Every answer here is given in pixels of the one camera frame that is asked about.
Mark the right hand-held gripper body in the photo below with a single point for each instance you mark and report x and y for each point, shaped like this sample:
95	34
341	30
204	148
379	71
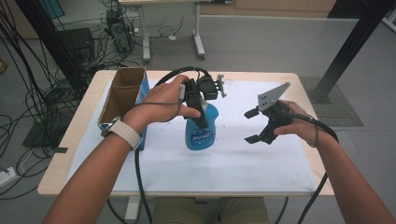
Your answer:
278	116

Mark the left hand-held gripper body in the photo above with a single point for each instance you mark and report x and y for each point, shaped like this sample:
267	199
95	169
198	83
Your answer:
196	93

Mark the blue bottle with white cap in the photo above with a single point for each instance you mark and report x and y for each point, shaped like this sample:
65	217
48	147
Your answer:
200	137

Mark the person's right hand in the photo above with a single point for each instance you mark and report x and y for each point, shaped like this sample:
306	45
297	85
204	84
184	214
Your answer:
303	130

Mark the person's left hand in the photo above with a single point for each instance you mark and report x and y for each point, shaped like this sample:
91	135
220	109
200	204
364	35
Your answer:
158	102

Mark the white table mat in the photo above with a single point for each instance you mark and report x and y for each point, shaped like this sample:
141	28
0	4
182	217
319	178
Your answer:
233	165

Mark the white-legged desk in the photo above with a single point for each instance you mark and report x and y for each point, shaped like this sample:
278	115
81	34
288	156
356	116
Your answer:
197	31

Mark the grey floor mat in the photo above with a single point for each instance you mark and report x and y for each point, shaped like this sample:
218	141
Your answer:
342	112

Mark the blue cardboard box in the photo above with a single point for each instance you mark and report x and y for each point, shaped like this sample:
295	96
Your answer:
124	90

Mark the wristwatch with white band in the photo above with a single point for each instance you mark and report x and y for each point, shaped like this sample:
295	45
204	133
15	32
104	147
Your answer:
127	132

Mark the person's khaki pants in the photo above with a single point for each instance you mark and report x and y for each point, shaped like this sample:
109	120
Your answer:
174	211

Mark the black computer tower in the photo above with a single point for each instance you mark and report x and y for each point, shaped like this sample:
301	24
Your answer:
120	34

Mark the wooden cabinet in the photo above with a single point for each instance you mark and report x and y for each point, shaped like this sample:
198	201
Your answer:
280	7

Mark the white table leg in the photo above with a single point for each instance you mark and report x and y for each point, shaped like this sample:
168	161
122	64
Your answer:
132	208

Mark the black cabinet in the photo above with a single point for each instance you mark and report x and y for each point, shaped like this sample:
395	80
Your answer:
76	43

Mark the black floor plate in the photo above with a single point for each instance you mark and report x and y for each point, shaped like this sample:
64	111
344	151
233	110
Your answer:
40	137

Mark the white power strip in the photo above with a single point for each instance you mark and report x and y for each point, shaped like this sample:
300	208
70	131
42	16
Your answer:
7	177

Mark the black metal post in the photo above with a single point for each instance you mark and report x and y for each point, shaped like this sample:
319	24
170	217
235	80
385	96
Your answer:
351	43
46	37

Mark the grey metal bracket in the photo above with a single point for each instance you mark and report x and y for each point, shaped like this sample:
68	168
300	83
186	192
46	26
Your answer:
61	150

